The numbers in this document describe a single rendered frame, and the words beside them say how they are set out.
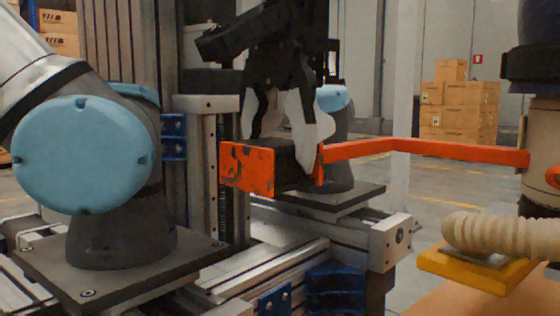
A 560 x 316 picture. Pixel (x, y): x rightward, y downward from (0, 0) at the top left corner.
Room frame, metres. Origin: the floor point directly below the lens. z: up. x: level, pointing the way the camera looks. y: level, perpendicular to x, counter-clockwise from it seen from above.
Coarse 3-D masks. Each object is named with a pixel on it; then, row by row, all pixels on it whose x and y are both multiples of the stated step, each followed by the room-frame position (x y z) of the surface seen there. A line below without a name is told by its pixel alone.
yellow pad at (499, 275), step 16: (432, 256) 0.46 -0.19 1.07; (448, 256) 0.46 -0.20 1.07; (464, 256) 0.45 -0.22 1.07; (480, 256) 0.45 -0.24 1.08; (496, 256) 0.45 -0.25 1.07; (512, 256) 0.45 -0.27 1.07; (432, 272) 0.45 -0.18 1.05; (448, 272) 0.44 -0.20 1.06; (464, 272) 0.43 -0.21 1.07; (480, 272) 0.42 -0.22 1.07; (496, 272) 0.42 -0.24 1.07; (512, 272) 0.42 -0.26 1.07; (528, 272) 0.45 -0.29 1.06; (480, 288) 0.41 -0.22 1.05; (496, 288) 0.40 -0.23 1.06; (512, 288) 0.41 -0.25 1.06
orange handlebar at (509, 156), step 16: (336, 144) 0.54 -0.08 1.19; (352, 144) 0.55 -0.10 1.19; (368, 144) 0.58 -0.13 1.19; (384, 144) 0.60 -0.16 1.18; (400, 144) 0.62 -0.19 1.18; (416, 144) 0.60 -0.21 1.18; (432, 144) 0.58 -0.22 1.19; (448, 144) 0.56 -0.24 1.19; (464, 144) 0.55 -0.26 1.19; (336, 160) 0.53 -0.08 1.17; (480, 160) 0.53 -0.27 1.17; (496, 160) 0.52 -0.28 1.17; (512, 160) 0.50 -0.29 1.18; (528, 160) 0.49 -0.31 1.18
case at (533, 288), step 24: (456, 288) 0.63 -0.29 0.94; (528, 288) 0.63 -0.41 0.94; (552, 288) 0.63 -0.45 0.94; (408, 312) 0.55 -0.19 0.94; (432, 312) 0.55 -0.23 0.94; (456, 312) 0.55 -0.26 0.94; (480, 312) 0.55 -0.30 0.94; (504, 312) 0.55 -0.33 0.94; (528, 312) 0.55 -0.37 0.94; (552, 312) 0.55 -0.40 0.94
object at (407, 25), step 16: (400, 0) 3.59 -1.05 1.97; (416, 0) 3.57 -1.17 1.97; (400, 16) 3.58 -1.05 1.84; (416, 16) 3.59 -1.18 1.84; (400, 32) 3.58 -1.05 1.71; (416, 32) 3.59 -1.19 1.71; (400, 48) 3.58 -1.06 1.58; (400, 64) 3.57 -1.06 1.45; (400, 80) 3.57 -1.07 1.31; (400, 96) 3.56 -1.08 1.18; (400, 112) 3.56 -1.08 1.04; (400, 128) 3.55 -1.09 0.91; (400, 160) 3.54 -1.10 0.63; (400, 176) 3.54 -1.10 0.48; (400, 192) 3.53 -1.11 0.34; (400, 208) 3.53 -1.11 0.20
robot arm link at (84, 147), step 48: (0, 0) 0.41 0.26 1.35; (0, 48) 0.38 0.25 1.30; (48, 48) 0.42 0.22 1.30; (0, 96) 0.37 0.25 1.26; (48, 96) 0.37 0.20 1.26; (96, 96) 0.40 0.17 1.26; (0, 144) 0.39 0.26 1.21; (48, 144) 0.36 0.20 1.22; (96, 144) 0.37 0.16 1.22; (144, 144) 0.39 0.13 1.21; (48, 192) 0.36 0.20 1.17; (96, 192) 0.37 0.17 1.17
